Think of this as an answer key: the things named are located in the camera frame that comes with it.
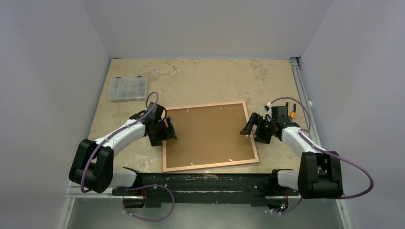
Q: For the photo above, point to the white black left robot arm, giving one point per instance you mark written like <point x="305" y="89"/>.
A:
<point x="93" y="165"/>

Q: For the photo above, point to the clear plastic organizer box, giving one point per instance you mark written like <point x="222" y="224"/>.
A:
<point x="122" y="89"/>

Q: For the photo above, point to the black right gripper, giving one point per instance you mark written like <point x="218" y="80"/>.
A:
<point x="259" y="128"/>

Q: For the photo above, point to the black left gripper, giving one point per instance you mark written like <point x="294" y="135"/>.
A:
<point x="156" y="140"/>

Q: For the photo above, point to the yellow black pliers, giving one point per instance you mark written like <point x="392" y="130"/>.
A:
<point x="291" y="113"/>

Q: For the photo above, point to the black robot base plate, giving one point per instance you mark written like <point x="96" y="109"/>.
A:
<point x="254" y="189"/>

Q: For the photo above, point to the pink wooden picture frame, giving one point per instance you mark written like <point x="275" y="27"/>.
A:
<point x="208" y="167"/>

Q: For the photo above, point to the brown cardboard backing board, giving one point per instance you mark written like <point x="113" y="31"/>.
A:
<point x="208" y="136"/>

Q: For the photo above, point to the aluminium rail frame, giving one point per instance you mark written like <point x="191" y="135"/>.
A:
<point x="182" y="82"/>

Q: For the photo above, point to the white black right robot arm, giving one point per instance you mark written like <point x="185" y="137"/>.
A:
<point x="319" y="174"/>

